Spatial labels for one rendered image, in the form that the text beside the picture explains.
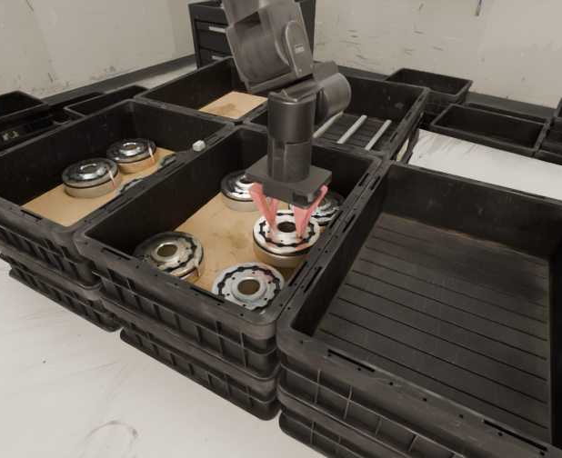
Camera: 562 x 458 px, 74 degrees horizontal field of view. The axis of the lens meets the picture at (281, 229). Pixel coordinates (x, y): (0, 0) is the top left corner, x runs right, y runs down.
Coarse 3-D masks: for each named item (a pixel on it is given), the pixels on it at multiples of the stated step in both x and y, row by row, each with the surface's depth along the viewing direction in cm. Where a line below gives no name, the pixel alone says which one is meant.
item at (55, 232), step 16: (96, 112) 79; (176, 112) 80; (64, 128) 73; (224, 128) 73; (32, 144) 69; (176, 160) 63; (128, 192) 56; (0, 208) 53; (16, 208) 53; (32, 224) 51; (48, 224) 50; (80, 224) 50; (64, 240) 49
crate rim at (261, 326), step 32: (256, 128) 73; (192, 160) 63; (352, 192) 56; (96, 224) 50; (96, 256) 47; (128, 256) 45; (160, 288) 43; (192, 288) 42; (288, 288) 41; (224, 320) 40; (256, 320) 38
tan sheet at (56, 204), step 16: (128, 176) 78; (48, 192) 74; (64, 192) 74; (112, 192) 74; (32, 208) 70; (48, 208) 70; (64, 208) 70; (80, 208) 70; (96, 208) 70; (64, 224) 66
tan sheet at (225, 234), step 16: (208, 208) 70; (224, 208) 70; (192, 224) 66; (208, 224) 66; (224, 224) 66; (240, 224) 66; (208, 240) 63; (224, 240) 63; (240, 240) 63; (208, 256) 60; (224, 256) 60; (240, 256) 60; (256, 256) 60; (208, 272) 57; (288, 272) 57; (208, 288) 54
